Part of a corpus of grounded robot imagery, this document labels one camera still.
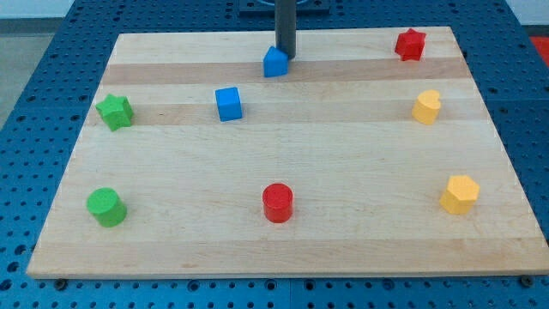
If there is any blue triangle block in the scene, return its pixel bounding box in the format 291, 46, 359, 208
262, 46, 288, 77

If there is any red cylinder block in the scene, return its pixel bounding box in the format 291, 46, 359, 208
262, 183, 293, 223

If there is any blue cube block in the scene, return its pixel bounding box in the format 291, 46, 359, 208
214, 87, 243, 122

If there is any light wooden board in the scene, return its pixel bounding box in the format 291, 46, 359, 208
27, 27, 548, 280

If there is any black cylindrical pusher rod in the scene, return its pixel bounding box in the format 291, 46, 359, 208
274, 0, 297, 59

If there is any yellow heart block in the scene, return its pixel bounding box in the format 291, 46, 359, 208
412, 89, 442, 125

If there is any green star block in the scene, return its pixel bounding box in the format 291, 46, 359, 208
95, 94, 134, 131

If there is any red star block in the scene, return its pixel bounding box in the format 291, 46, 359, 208
395, 28, 426, 61

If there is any green cylinder block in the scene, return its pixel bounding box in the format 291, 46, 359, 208
87, 187, 127, 227

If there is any yellow hexagon block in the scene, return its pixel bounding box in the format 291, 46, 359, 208
439, 175, 480, 215

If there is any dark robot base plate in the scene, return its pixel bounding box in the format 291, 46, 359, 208
235, 0, 331, 17

